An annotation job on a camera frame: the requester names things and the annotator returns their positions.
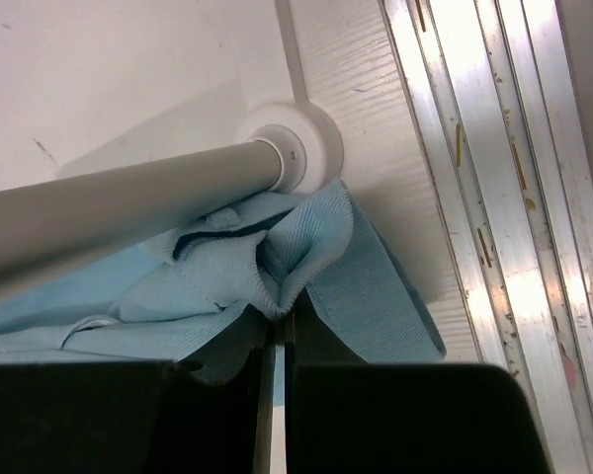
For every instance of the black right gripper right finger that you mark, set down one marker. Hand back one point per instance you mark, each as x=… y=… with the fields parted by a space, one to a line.
x=319 y=411

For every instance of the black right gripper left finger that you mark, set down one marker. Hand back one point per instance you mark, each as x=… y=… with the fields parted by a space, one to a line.
x=231 y=395

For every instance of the light blue trousers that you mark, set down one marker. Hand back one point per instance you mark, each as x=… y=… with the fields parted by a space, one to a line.
x=171 y=295

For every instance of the white clothes rack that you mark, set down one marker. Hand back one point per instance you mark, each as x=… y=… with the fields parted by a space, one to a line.
x=285 y=144

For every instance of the aluminium rail on table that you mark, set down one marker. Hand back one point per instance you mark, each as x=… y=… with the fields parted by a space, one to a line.
x=491 y=92

